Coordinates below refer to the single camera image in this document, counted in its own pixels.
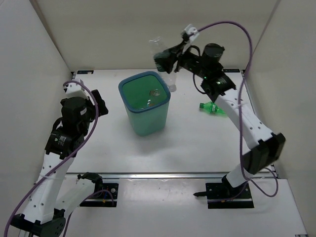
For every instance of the orange plastic bottle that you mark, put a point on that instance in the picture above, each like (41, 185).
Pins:
(155, 92)

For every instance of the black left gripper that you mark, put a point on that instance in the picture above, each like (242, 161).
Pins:
(102, 109)

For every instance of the left corner label sticker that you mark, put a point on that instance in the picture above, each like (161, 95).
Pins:
(85, 72)

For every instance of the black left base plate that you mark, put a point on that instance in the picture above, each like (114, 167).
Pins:
(105, 199)

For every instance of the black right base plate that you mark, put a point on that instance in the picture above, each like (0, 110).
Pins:
(218, 197)

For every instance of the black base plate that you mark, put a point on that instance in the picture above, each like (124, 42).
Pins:
(218, 197)
(105, 199)

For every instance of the right corner label sticker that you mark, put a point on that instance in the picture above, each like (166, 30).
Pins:
(231, 70)

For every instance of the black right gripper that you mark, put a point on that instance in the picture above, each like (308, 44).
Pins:
(168, 61)

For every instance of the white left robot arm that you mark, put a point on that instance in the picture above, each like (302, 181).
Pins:
(46, 214)

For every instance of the clear bottle green label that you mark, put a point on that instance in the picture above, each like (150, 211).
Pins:
(161, 57)

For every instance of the green plastic waste bin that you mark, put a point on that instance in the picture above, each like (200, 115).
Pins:
(135, 92)

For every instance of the corner label sticker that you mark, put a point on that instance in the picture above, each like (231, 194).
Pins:
(85, 72)
(231, 70)

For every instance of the green plastic bottle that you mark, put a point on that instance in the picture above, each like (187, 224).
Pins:
(211, 108)

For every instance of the aluminium rail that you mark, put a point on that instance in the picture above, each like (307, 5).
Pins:
(170, 175)

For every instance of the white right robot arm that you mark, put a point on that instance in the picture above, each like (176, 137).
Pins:
(264, 145)

